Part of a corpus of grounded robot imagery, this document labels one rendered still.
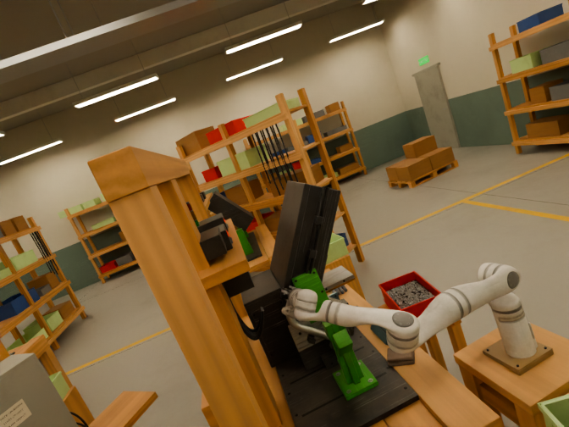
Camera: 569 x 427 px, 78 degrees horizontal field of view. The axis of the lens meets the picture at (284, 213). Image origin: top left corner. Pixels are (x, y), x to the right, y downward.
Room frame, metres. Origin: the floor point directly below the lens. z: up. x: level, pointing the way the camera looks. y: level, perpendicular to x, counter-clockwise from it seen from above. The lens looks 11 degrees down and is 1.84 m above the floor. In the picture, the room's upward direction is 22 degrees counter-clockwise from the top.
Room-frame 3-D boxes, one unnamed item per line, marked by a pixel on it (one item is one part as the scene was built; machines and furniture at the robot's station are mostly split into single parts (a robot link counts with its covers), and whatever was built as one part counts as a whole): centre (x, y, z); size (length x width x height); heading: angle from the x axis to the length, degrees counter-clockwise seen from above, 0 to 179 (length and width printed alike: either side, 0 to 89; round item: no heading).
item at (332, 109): (10.15, -1.10, 1.12); 3.16 x 0.54 x 2.24; 96
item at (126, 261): (9.66, 3.91, 1.12); 3.22 x 0.55 x 2.23; 96
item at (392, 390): (1.52, 0.09, 0.89); 1.10 x 0.42 x 0.02; 8
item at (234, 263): (1.48, 0.35, 1.52); 0.90 x 0.25 x 0.04; 8
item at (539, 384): (1.05, -0.59, 0.83); 0.32 x 0.32 x 0.04; 12
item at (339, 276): (1.61, 0.01, 1.11); 0.39 x 0.16 x 0.03; 98
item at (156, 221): (1.47, 0.39, 1.36); 1.49 x 0.09 x 0.97; 8
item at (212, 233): (1.20, 0.27, 1.59); 0.15 x 0.07 x 0.07; 8
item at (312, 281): (1.45, 0.02, 1.17); 0.13 x 0.12 x 0.20; 8
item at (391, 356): (1.19, -0.22, 0.91); 0.10 x 0.08 x 0.03; 66
